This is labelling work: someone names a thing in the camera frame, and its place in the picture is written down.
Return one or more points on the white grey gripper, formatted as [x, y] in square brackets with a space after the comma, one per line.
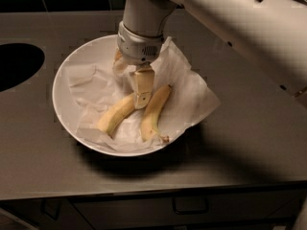
[138, 49]

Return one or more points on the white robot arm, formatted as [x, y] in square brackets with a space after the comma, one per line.
[270, 33]

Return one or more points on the white round bowl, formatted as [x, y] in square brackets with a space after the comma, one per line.
[67, 109]

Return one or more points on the right yellow banana with stem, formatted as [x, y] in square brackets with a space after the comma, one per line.
[149, 123]

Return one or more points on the white crumpled paper sheet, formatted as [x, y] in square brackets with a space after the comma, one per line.
[95, 86]

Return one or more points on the grey cabinet door with handle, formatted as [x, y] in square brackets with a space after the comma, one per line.
[47, 214]

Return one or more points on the grey drawer with black handle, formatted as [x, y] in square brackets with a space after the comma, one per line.
[174, 210]

